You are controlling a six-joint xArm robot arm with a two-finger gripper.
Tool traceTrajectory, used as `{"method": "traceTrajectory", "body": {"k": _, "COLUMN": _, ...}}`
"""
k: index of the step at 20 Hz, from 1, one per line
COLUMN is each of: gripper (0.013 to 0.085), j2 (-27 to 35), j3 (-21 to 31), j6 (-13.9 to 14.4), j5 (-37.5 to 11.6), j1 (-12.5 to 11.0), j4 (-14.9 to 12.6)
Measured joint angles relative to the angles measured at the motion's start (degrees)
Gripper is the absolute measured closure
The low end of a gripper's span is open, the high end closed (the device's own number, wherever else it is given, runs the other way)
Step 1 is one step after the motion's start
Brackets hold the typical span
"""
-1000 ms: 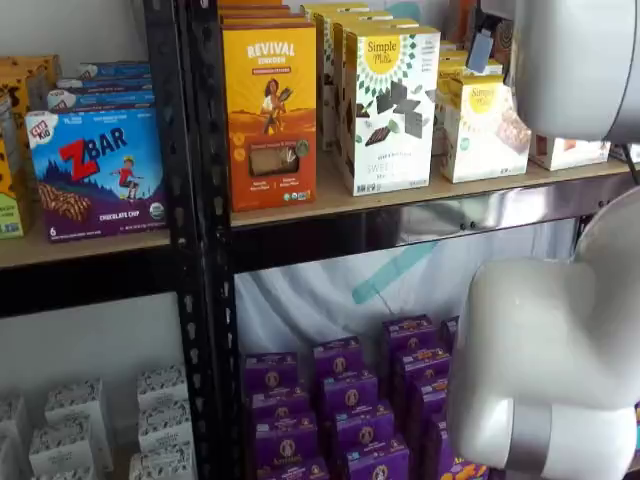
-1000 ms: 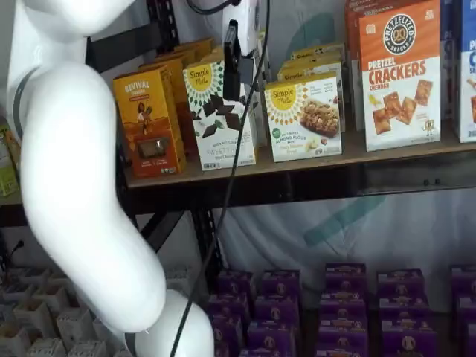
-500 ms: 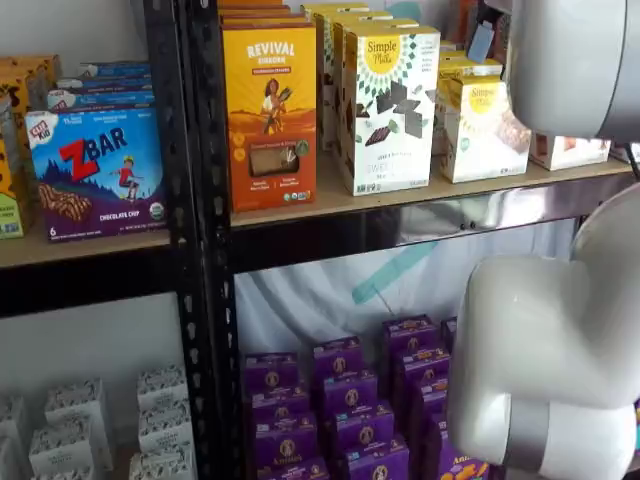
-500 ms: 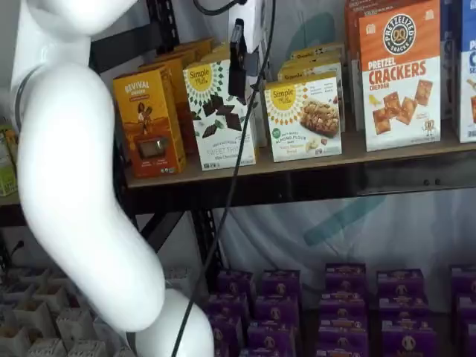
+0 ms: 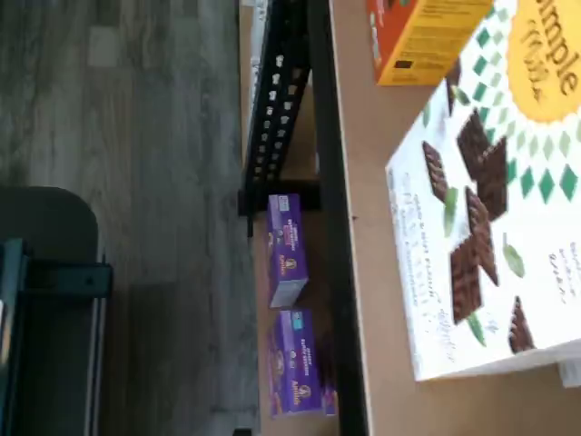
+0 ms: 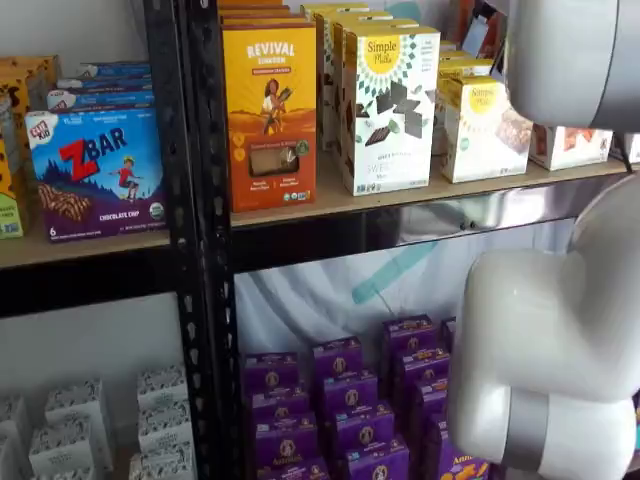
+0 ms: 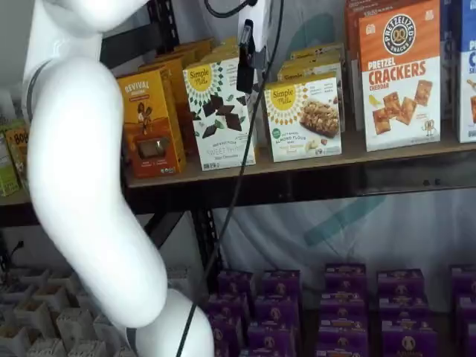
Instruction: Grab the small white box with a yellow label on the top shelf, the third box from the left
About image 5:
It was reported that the purple Annie's box pink label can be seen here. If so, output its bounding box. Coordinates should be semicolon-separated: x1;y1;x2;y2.
267;193;310;310

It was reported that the black shelf beam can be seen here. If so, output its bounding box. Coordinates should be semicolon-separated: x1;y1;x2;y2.
307;0;369;436

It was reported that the brown wooden shelf board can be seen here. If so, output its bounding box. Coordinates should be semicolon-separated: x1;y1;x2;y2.
239;0;351;436

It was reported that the brown shelf board under cookie boxes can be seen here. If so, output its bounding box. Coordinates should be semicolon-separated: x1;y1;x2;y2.
328;0;581;436

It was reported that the black perforated shelf upright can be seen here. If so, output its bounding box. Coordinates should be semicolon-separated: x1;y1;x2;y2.
237;0;321;238

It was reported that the purple Annie's box teal badge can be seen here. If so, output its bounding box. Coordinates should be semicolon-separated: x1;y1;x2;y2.
267;309;329;420

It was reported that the white Simple Mills cookie box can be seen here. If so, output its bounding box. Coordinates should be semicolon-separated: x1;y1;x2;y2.
384;0;581;383

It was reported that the orange yellow snack box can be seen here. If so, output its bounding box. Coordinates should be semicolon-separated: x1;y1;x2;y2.
364;0;495;87

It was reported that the teal metal bracket frame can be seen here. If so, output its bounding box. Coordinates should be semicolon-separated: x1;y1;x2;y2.
0;238;113;436

